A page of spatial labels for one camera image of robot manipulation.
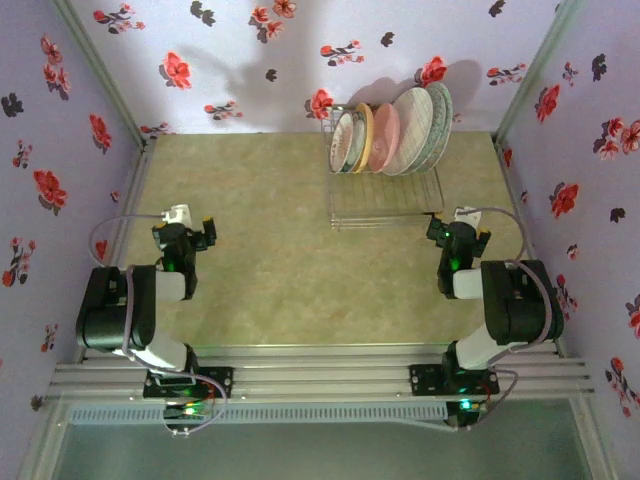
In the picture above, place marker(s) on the large white checked plate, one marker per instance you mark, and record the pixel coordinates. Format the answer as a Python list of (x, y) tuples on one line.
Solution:
[(412, 130)]

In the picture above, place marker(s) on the pink plate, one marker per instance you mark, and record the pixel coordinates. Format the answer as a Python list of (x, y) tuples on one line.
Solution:
[(385, 135)]

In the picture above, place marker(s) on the large green patterned plate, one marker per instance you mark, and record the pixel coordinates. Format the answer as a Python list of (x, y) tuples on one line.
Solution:
[(445, 120)]

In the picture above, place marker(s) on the yellow plate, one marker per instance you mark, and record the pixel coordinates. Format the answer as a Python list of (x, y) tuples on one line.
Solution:
[(370, 132)]

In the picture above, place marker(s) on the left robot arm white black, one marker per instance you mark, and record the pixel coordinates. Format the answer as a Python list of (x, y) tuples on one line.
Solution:
[(110, 320)]

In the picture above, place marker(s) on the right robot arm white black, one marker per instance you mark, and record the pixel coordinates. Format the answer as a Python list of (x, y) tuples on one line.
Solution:
[(520, 310)]

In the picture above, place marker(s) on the white plate red flower print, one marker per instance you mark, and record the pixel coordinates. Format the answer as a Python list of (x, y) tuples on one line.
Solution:
[(341, 142)]

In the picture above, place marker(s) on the right controller board green light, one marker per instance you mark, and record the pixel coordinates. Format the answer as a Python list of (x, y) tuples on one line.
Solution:
[(467, 406)]

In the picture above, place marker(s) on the controller board green light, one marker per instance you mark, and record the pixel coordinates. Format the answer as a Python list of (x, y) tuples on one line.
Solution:
[(467, 406), (187, 411)]

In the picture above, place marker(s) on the left controller board green light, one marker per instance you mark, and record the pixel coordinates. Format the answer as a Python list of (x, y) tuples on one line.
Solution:
[(187, 411)]

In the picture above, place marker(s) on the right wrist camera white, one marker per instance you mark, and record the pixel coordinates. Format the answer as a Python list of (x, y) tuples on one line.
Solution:
[(467, 216)]

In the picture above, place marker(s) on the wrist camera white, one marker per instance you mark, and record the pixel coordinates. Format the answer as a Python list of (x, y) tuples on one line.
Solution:
[(467, 216), (177, 214)]

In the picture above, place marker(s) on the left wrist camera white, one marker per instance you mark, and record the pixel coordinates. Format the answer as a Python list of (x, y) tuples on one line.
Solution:
[(177, 214)]

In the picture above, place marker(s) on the aluminium corner post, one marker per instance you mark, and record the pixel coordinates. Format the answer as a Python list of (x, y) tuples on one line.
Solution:
[(100, 70), (540, 70)]

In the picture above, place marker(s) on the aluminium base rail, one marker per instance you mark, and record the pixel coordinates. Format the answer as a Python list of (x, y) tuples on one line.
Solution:
[(320, 372)]

